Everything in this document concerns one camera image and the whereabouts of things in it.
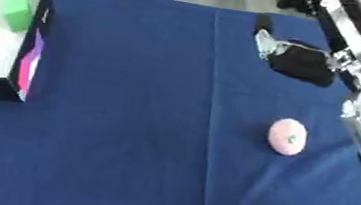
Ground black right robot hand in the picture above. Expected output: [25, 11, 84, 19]
[246, 0, 361, 94]

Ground pink round toy peach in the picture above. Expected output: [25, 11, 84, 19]
[263, 115, 311, 159]

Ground green block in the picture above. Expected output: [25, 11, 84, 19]
[0, 0, 41, 36]

